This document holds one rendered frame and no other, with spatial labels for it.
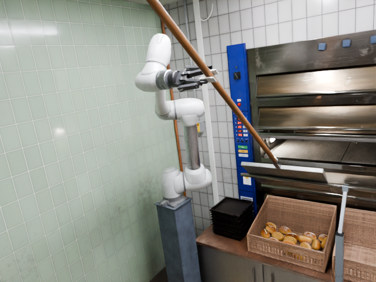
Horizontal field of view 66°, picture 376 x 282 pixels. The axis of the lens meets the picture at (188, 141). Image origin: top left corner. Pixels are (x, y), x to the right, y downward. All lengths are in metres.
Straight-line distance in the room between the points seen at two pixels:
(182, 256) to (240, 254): 0.45
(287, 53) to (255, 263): 1.59
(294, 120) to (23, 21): 1.97
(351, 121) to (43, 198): 2.16
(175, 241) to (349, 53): 1.84
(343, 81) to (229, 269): 1.66
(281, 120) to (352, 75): 0.58
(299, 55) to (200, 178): 1.16
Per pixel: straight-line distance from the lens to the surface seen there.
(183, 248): 2.44
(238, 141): 2.61
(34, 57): 2.11
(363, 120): 2.33
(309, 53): 2.35
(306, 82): 2.36
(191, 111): 1.89
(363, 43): 2.29
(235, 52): 2.51
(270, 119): 2.48
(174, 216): 2.27
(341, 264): 2.10
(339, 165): 2.45
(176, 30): 1.07
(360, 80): 2.30
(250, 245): 2.41
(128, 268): 2.81
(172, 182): 2.21
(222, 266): 2.59
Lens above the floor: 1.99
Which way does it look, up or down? 14 degrees down
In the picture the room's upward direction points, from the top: 7 degrees counter-clockwise
